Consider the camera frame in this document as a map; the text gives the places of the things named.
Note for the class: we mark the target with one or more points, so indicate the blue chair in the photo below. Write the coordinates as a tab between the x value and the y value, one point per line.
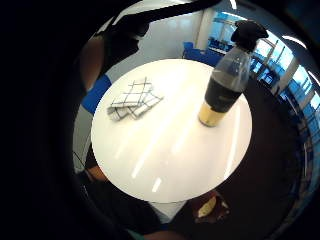
95	95
188	48

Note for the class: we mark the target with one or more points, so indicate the blue sofa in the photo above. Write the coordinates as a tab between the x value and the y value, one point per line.
208	57

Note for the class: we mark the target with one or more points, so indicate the ceiling strip lamp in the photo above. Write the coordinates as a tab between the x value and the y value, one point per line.
314	77
233	4
294	40

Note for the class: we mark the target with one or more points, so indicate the folded checked white cloth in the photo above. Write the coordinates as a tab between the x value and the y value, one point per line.
133	98

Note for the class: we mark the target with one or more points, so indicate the spray bottle with black trigger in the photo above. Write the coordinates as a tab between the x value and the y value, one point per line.
223	93

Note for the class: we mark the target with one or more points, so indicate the white table base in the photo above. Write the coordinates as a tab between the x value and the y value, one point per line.
166	210

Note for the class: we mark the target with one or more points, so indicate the the person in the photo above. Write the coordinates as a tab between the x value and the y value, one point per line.
120	206

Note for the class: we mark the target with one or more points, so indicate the yellow and brown floor object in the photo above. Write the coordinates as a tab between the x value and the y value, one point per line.
210	208

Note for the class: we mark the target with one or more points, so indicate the glass window wall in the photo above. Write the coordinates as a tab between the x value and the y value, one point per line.
300	76

